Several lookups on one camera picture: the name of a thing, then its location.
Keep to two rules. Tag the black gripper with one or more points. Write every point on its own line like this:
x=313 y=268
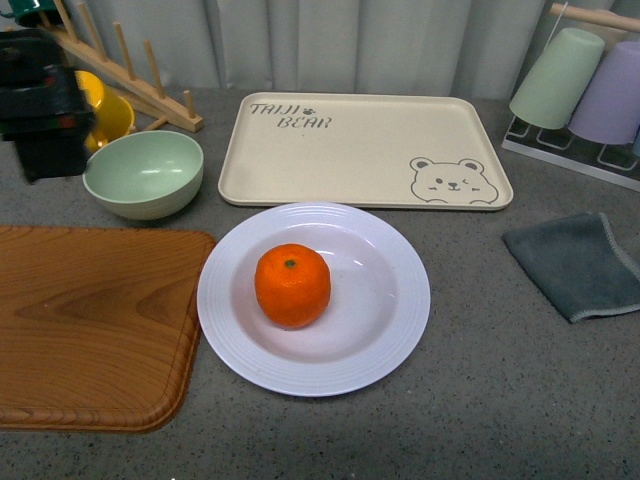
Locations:
x=44 y=113

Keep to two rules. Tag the orange mandarin fruit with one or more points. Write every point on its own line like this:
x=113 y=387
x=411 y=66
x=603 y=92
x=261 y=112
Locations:
x=292 y=285

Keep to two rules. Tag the white round plate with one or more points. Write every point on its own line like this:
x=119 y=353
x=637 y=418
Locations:
x=379 y=307

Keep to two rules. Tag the yellow mug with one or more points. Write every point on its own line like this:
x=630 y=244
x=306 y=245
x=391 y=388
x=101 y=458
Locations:
x=114 y=115

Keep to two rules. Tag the wooden dish rack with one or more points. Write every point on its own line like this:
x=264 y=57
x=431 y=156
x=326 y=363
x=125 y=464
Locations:
x=149 y=98

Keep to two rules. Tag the dark green mug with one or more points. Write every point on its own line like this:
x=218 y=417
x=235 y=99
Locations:
x=31 y=13

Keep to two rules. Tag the green bowl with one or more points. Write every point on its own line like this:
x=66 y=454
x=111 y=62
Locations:
x=147 y=175

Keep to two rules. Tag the grey curtain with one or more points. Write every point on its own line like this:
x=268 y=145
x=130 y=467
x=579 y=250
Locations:
x=475 y=49

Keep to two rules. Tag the wooden cutting board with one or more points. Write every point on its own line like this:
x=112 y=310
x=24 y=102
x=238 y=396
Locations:
x=99 y=326

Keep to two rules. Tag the beige bear tray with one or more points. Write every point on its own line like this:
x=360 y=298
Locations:
x=378 y=151

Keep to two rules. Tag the light green cup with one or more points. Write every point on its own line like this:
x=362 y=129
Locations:
x=550 y=92

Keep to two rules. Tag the white cup holder rack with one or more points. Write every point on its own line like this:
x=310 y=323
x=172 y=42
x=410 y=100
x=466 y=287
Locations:
x=617 y=164

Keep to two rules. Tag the grey cloth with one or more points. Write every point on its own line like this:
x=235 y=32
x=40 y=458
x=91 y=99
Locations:
x=578 y=265

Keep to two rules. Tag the purple cup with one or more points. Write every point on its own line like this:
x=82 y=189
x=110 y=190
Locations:
x=608 y=112

